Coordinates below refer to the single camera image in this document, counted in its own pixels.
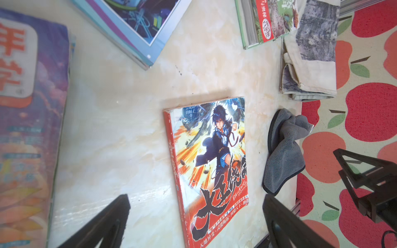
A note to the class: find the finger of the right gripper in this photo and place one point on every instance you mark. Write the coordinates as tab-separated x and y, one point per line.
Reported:
374	192

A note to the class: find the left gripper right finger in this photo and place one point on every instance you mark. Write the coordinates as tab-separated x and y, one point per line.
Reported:
286	230

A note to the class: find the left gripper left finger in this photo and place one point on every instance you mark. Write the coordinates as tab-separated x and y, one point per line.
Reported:
106	228

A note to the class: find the grey microfibre cloth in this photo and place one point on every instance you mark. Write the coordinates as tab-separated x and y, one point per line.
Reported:
285	158

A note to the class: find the red manga book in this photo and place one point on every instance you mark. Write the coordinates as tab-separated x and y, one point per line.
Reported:
208	155

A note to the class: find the blue sunflower magazine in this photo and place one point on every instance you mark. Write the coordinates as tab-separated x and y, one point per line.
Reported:
35	67

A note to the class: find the red green book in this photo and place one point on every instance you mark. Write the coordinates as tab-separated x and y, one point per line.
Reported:
261	21

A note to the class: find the blue science book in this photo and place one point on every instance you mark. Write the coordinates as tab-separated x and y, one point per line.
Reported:
140	29

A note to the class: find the folded newspaper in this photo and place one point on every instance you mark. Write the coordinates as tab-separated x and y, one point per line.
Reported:
309	59

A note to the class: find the right aluminium frame post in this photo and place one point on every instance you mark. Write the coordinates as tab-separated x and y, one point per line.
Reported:
348	6

